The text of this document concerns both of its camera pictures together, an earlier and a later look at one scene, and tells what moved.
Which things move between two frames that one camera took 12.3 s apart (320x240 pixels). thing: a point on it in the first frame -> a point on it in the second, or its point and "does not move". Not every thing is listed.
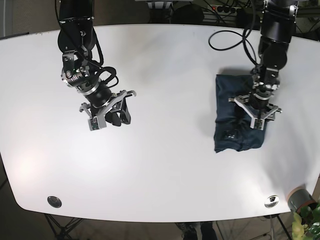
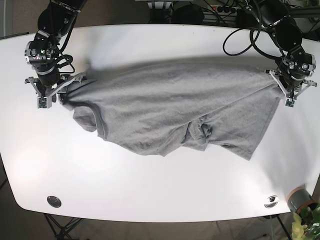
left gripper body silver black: (255, 105) -> (291, 91)
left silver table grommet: (54, 201) does not move
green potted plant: (306, 225) does not move
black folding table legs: (59, 231) does not move
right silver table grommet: (271, 201) does not move
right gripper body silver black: (103, 102) -> (45, 99)
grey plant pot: (299, 198) does not move
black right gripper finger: (126, 117) -> (62, 93)
